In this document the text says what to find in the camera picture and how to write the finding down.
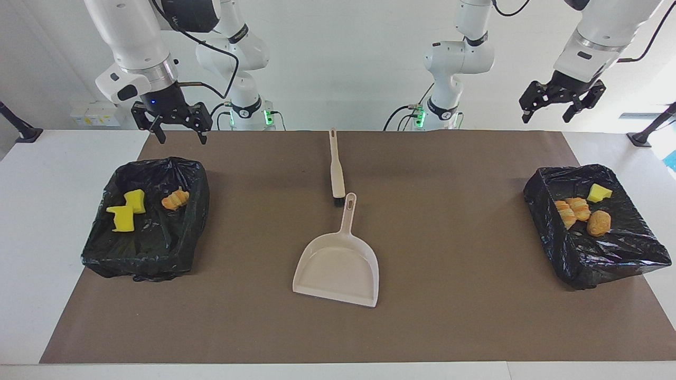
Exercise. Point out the white wall box cluster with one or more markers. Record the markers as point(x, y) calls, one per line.
point(97, 115)

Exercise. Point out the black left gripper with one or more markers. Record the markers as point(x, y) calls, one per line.
point(565, 89)

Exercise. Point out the blue object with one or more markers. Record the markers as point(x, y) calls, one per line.
point(672, 160)

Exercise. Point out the beige plastic dustpan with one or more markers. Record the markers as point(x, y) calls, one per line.
point(338, 269)

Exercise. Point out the brown bread roll piece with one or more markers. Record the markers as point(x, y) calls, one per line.
point(598, 222)

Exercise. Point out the orange striped croissant piece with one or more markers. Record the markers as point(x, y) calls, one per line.
point(580, 208)

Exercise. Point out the wooden hand brush black bristles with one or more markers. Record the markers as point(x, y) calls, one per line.
point(337, 179)

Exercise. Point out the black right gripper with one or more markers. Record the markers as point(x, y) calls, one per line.
point(169, 108)

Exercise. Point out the small yellow sponge piece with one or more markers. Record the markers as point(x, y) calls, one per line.
point(599, 193)

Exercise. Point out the bin lined black bag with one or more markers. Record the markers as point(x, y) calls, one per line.
point(591, 253)
point(158, 248)

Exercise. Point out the pale and orange croissant piece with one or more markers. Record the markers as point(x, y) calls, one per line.
point(175, 200)

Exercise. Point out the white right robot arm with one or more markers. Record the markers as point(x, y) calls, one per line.
point(132, 42)

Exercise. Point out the brown paper table mat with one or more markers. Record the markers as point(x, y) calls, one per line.
point(422, 316)

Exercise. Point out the black camera stand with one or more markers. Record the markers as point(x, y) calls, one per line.
point(21, 129)
point(647, 132)

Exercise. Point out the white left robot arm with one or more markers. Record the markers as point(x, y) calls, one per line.
point(602, 37)

